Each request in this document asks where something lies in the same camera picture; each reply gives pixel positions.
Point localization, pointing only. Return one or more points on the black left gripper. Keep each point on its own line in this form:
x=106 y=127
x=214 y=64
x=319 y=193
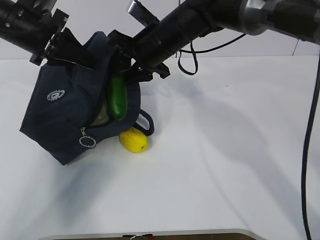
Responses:
x=74 y=53

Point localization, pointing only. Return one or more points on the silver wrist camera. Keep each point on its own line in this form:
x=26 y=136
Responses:
x=139 y=12
x=44 y=4

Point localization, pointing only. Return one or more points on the navy blue lunch bag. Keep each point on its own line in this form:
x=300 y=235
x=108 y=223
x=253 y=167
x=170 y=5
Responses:
x=66 y=100

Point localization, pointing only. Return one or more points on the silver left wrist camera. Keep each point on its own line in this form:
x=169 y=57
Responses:
x=44 y=4

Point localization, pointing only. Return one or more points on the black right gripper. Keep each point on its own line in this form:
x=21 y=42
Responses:
x=147 y=51

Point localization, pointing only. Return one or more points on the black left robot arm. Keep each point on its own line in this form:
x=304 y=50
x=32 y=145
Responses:
x=18 y=18

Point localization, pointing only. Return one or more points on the green cucumber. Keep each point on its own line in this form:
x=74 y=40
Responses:
x=117 y=97

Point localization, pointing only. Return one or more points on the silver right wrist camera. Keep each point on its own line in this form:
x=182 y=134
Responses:
x=139 y=12

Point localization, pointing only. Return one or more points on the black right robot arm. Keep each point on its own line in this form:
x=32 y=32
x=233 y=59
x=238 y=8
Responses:
x=162 y=38

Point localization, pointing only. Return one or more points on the yellow lemon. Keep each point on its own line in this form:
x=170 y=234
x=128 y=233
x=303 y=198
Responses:
x=134 y=140

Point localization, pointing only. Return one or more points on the glass container green lid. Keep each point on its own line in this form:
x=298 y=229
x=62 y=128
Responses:
x=102 y=116

